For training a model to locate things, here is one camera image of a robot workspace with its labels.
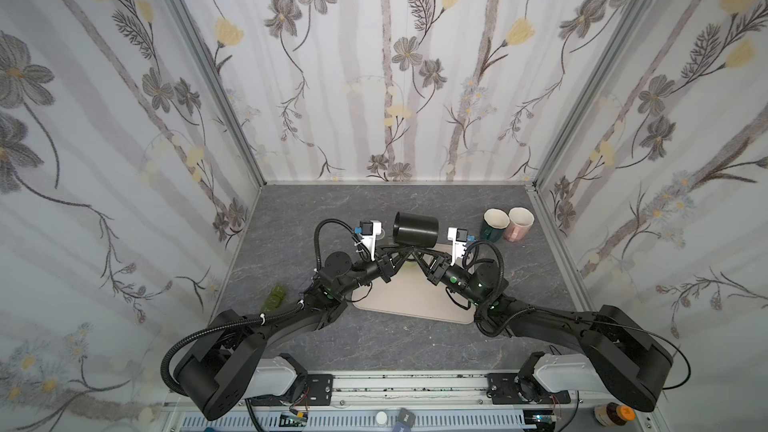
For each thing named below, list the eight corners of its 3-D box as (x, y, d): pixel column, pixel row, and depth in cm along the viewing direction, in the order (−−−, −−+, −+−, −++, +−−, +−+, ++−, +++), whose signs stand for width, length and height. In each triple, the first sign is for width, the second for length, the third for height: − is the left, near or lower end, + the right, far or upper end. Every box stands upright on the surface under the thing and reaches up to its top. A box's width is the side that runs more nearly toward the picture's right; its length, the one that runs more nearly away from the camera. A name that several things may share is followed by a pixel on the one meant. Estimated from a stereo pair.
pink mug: (497, 246, 104) (507, 228, 95) (503, 223, 110) (513, 204, 102) (519, 254, 102) (531, 236, 93) (524, 230, 108) (535, 211, 100)
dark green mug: (478, 247, 104) (487, 229, 95) (474, 226, 109) (481, 207, 101) (503, 247, 104) (513, 229, 95) (497, 226, 110) (506, 207, 101)
